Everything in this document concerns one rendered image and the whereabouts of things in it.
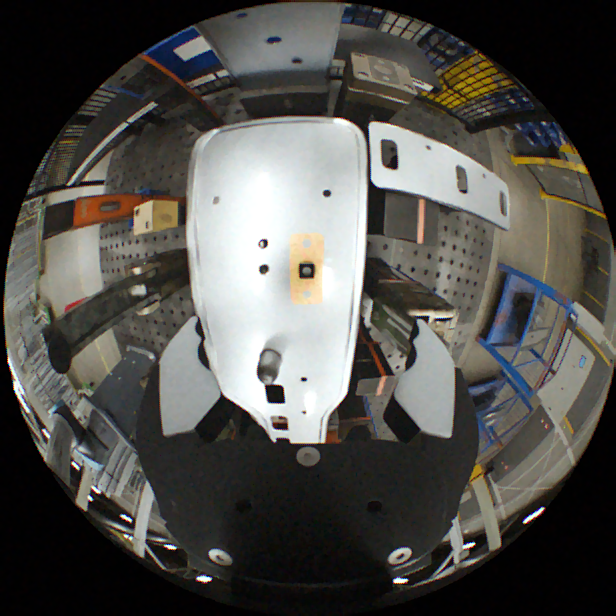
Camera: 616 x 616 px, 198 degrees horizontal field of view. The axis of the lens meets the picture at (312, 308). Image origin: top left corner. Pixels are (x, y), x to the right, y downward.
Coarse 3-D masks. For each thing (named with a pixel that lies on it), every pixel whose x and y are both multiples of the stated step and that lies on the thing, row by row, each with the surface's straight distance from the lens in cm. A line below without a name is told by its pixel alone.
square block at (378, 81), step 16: (352, 64) 29; (368, 64) 29; (384, 64) 31; (400, 64) 33; (352, 80) 27; (368, 80) 26; (384, 80) 27; (400, 80) 29; (352, 96) 29; (368, 96) 29; (384, 96) 29; (400, 96) 29; (336, 112) 41; (352, 112) 33; (368, 112) 33; (384, 112) 33; (368, 128) 38
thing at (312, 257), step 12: (300, 240) 23; (312, 240) 23; (300, 252) 23; (312, 252) 23; (300, 264) 22; (312, 264) 22; (300, 276) 23; (312, 276) 23; (300, 288) 24; (312, 288) 24; (300, 300) 25; (312, 300) 25
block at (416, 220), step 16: (368, 208) 34; (384, 208) 27; (400, 208) 28; (416, 208) 29; (432, 208) 31; (368, 224) 34; (384, 224) 27; (400, 224) 28; (416, 224) 29; (432, 224) 31; (416, 240) 29; (432, 240) 31
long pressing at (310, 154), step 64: (256, 128) 28; (320, 128) 27; (192, 192) 27; (256, 192) 24; (320, 192) 24; (192, 256) 27; (256, 256) 24; (256, 320) 27; (320, 320) 26; (256, 384) 34; (320, 384) 32
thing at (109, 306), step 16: (112, 288) 22; (80, 304) 22; (96, 304) 22; (112, 304) 24; (128, 304) 25; (144, 304) 25; (64, 320) 21; (80, 320) 22; (96, 320) 23; (112, 320) 23; (48, 336) 21; (64, 336) 22; (80, 336) 22; (96, 336) 22; (48, 352) 18; (64, 352) 18; (64, 368) 19
